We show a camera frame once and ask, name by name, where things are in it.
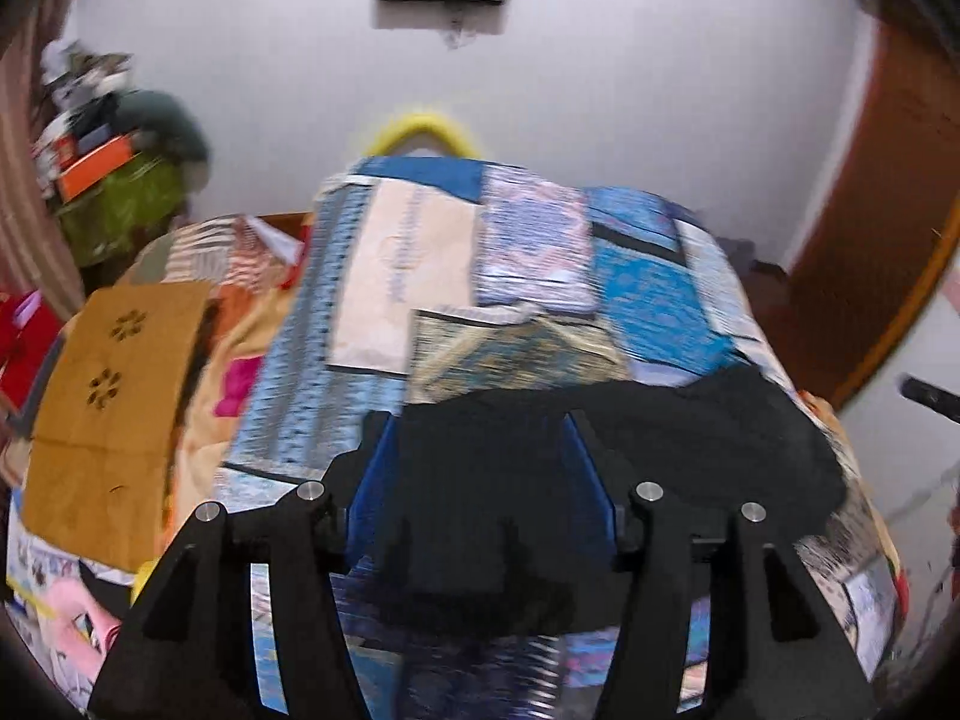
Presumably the black zip hoodie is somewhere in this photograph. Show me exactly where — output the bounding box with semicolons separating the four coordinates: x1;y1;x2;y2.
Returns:
370;366;846;637

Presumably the striped red curtain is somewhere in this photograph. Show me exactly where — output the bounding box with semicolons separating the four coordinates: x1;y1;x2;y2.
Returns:
0;8;85;319

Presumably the wooden laptop tray table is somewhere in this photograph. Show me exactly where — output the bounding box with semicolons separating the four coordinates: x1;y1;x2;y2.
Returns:
21;281;210;572

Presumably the wooden door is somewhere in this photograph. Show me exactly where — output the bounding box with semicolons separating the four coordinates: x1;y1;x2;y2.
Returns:
781;25;958;408

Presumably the blue patchwork bed quilt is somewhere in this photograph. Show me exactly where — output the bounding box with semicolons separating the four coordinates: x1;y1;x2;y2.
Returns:
223;158;895;718

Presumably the orange box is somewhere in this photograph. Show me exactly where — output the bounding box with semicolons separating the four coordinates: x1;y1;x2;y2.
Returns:
59;135;135;203

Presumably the striped folded cloth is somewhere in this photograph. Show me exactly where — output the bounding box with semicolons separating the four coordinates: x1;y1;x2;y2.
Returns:
163;215;302;294

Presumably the dark green plush pillow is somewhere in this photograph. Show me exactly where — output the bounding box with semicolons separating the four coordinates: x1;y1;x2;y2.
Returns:
116;89;210;163

